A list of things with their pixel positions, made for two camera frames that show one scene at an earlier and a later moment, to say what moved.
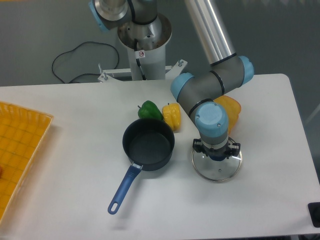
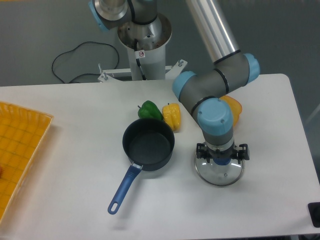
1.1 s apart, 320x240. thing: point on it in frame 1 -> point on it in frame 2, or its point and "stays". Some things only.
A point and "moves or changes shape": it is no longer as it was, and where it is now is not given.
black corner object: [314, 210] stays
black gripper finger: [233, 150] -> [242, 153]
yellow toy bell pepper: [172, 114] stays
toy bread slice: [232, 108] stays
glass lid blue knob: [215, 171] moves or changes shape
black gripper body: [215, 154] stays
